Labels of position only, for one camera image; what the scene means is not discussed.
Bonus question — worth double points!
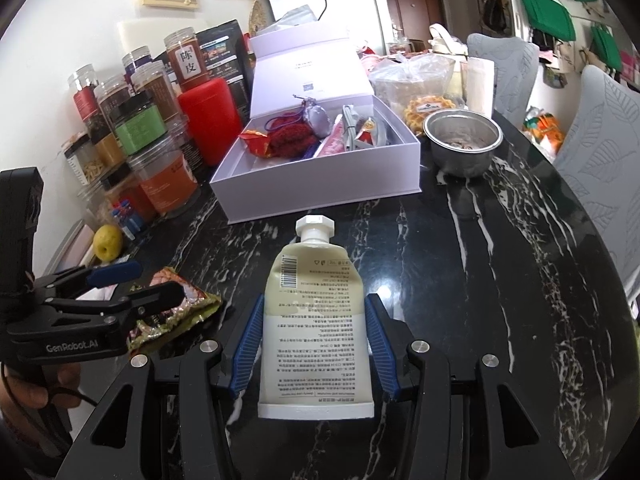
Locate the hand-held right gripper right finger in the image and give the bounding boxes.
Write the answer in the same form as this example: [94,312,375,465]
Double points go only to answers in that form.
[365,294,583,480]

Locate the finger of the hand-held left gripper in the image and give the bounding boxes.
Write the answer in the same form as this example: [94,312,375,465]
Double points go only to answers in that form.
[35,260,143,301]
[45,281,187,321]

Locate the waffle packet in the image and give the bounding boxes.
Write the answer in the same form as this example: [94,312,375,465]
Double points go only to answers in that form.
[402,95,458,136]

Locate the silver foil bags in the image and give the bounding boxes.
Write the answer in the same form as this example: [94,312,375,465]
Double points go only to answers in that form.
[272,5,321,36]

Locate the grey covered chair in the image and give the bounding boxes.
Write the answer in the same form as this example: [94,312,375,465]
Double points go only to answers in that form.
[466,33,541,128]
[554,65,640,301]

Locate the cream squeeze tube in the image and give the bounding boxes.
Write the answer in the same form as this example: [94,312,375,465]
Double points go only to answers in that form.
[257,215,376,420]

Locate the metal bowl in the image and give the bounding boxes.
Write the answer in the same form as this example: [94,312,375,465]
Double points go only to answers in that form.
[422,109,503,178]

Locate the white water bottle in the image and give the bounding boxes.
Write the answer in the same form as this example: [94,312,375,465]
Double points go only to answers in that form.
[429,24,466,56]

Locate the brown door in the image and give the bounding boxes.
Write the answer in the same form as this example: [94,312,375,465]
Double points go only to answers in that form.
[382,0,443,43]

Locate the yellow fruit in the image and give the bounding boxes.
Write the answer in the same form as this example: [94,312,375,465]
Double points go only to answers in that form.
[93,224,124,262]

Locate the clear plastic bag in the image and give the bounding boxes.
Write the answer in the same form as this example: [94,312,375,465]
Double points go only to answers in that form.
[369,52,457,106]

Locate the red canister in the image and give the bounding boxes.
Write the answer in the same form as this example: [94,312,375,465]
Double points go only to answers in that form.
[178,77,246,167]

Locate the black stand-up pouch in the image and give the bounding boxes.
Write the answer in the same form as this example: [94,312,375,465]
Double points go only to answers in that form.
[196,20,256,121]

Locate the purple drawstring sachet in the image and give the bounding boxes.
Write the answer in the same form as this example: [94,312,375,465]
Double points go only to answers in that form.
[265,95,332,137]

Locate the straw fan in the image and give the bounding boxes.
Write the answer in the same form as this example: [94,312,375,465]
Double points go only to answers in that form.
[250,0,273,36]

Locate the group of clear plastic jars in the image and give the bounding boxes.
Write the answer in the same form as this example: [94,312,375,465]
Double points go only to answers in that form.
[62,26,211,228]

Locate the white fridge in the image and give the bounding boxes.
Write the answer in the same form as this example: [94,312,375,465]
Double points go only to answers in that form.
[269,0,391,56]

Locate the white cable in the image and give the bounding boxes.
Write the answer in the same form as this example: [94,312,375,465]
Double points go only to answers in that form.
[341,105,362,151]

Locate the person's left hand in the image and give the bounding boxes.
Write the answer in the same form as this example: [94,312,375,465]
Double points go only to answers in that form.
[0,362,82,423]

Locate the lavender gift box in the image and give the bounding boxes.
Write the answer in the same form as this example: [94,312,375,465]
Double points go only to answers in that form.
[209,25,423,224]

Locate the silver foil packet red label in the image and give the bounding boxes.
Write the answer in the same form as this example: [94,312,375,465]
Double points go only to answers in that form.
[355,117,388,148]

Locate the white board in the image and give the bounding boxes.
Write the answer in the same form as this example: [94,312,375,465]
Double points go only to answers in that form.
[118,20,173,68]

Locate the red snack packet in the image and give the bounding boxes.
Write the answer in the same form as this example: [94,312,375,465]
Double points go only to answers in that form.
[239,129,273,158]

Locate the black handbag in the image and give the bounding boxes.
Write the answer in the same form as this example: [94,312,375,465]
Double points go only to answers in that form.
[480,0,516,36]

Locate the orange snack bag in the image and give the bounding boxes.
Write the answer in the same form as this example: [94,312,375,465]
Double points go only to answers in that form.
[524,107,566,156]

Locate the white paper roll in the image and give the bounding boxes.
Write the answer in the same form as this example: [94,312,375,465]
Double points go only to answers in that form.
[466,56,496,117]

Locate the green brown snack packet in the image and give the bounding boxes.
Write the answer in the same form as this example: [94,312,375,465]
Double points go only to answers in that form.
[125,266,222,356]

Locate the bundle of pens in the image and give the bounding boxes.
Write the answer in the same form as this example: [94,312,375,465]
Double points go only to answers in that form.
[111,199,146,241]

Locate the pink foil pouch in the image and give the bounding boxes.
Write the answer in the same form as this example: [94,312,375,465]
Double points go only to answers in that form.
[312,115,351,161]

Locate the red knitted scrunchie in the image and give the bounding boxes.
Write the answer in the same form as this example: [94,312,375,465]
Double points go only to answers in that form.
[270,124,318,161]

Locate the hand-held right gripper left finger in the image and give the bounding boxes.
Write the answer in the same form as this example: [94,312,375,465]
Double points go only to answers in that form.
[52,294,266,480]

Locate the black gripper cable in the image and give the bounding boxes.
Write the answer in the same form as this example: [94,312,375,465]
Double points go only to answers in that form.
[50,385,101,407]

